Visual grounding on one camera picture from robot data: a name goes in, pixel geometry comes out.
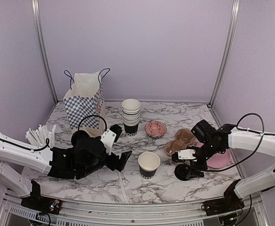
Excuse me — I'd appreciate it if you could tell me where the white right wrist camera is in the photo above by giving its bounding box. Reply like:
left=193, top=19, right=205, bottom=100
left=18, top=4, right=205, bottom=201
left=177, top=149, right=197, bottom=161

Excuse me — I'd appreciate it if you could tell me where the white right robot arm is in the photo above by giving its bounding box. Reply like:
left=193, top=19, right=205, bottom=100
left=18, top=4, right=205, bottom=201
left=173, top=120, right=275, bottom=211

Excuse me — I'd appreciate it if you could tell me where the bundle of white straws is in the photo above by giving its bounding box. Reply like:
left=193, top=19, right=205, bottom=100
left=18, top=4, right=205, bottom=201
left=25, top=125, right=56, bottom=151

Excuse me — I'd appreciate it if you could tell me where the aluminium frame post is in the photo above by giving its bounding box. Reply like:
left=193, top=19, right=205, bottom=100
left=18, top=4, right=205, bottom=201
left=208, top=0, right=241, bottom=108
left=31, top=0, right=59, bottom=105

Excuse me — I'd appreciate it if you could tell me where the checkered paper takeout bag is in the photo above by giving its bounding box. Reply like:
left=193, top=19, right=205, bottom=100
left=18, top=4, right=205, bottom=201
left=63, top=68, right=110, bottom=137

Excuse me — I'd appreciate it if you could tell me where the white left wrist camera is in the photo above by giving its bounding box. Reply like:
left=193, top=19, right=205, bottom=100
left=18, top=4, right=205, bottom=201
left=100, top=129, right=117, bottom=155

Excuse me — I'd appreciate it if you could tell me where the black plastic cup lid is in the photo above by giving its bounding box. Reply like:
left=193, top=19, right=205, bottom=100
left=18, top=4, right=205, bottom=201
left=174, top=164, right=193, bottom=181

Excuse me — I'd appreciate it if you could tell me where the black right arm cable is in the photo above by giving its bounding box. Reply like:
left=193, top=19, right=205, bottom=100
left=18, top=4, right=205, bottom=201
left=186, top=113, right=275, bottom=172

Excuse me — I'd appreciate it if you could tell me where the pink round plate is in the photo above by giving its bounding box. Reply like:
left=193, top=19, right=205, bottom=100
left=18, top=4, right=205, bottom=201
left=207, top=150, right=231, bottom=169

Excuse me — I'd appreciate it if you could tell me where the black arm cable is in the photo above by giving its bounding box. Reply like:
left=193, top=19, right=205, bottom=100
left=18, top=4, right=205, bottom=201
left=186, top=113, right=275, bottom=172
left=0, top=114, right=109, bottom=151

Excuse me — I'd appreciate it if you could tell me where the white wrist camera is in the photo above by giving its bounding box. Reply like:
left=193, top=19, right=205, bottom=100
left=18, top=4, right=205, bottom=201
left=177, top=149, right=197, bottom=161
left=100, top=129, right=117, bottom=155

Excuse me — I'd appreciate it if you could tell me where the left aluminium frame post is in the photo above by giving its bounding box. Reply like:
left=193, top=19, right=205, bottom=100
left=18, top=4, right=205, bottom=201
left=31, top=0, right=59, bottom=105

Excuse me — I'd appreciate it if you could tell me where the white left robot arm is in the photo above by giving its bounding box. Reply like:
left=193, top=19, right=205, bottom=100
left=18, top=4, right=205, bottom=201
left=0, top=124, right=132, bottom=210

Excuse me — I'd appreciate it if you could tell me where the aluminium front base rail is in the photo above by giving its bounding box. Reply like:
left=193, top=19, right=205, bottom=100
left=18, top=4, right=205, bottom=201
left=0, top=189, right=270, bottom=226

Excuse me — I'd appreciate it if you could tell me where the stack of paper cups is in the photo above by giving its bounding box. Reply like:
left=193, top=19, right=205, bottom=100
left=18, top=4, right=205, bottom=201
left=121, top=99, right=141, bottom=136

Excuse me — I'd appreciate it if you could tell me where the brown cardboard cup carrier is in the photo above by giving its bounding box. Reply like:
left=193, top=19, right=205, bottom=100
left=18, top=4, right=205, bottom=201
left=164, top=129, right=196, bottom=157

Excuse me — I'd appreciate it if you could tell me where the right aluminium frame post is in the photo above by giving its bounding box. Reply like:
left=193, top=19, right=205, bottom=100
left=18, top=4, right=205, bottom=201
left=208, top=0, right=241, bottom=108

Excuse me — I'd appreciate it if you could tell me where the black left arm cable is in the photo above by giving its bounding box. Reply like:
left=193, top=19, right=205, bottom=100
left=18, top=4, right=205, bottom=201
left=0, top=114, right=109, bottom=151

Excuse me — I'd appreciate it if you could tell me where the red patterned ceramic bowl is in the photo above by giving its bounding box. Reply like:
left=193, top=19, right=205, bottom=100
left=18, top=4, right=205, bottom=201
left=144, top=121, right=167, bottom=138

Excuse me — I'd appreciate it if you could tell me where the black paper coffee cup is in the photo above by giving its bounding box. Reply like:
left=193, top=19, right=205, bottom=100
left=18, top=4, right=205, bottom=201
left=138, top=152, right=161, bottom=179

